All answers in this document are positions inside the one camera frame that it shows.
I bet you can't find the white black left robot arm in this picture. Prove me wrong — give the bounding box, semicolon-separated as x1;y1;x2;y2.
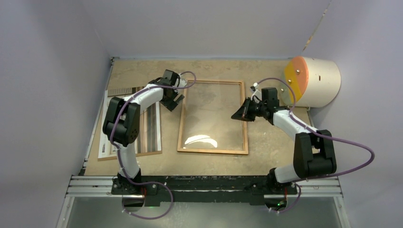
102;69;187;194

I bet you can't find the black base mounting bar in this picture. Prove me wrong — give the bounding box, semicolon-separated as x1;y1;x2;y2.
111;175;297;207

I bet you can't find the wooden picture frame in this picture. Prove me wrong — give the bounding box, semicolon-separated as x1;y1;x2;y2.
177;79;249;156

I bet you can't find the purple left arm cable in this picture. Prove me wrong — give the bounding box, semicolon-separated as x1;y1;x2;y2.
109;71;197;220

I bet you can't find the aluminium rail frame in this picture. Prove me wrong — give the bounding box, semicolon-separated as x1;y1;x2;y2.
57;175;350;228

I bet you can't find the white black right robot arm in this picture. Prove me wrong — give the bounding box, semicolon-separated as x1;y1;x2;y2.
231;87;337;193

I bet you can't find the cream cylinder with coloured lid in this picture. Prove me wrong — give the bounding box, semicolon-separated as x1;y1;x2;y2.
279;56;341;108

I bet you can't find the glossy photo print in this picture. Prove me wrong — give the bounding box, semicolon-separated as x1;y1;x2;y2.
98;86;162;153

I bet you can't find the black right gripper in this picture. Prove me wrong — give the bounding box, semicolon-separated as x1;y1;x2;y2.
231;97;267;122

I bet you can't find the clear acrylic sheet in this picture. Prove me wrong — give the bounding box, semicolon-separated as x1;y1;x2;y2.
182;82;245;151

